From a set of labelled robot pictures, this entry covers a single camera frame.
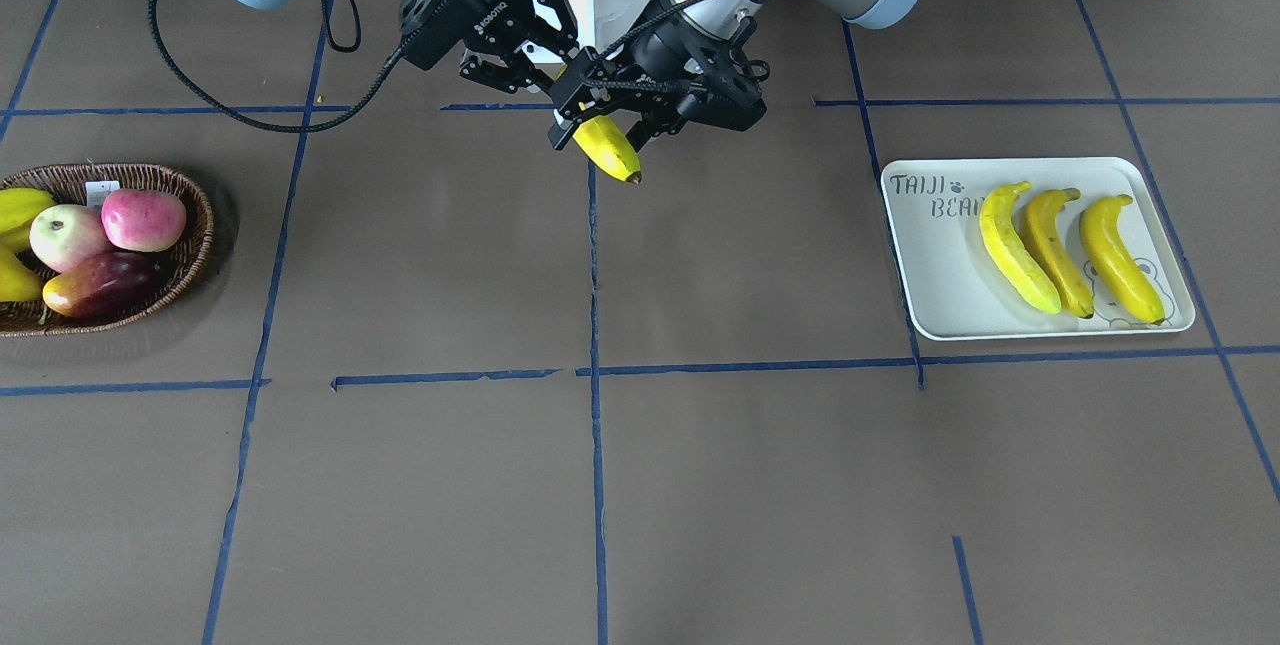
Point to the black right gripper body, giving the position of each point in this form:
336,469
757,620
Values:
463,3

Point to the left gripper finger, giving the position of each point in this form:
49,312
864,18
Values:
574,103
646,129

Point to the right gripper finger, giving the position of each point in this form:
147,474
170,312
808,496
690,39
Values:
556,28
511,73

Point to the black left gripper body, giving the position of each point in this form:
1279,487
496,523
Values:
649,53

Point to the yellow banana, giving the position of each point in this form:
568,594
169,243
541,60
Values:
609,149
1006,249
1105,248
1043,239

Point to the brown wicker basket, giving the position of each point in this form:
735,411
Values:
180,265

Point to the white bear tray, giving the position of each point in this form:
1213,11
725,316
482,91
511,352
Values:
955,291

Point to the red apple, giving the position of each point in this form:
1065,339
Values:
146,221

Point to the orange fruit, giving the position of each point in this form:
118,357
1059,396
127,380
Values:
108,283

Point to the yellow green apple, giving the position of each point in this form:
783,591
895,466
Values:
65,235

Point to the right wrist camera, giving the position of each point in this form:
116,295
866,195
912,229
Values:
432,28

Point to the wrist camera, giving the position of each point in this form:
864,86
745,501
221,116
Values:
432,28
723,93

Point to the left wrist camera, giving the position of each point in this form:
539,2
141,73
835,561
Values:
723,93

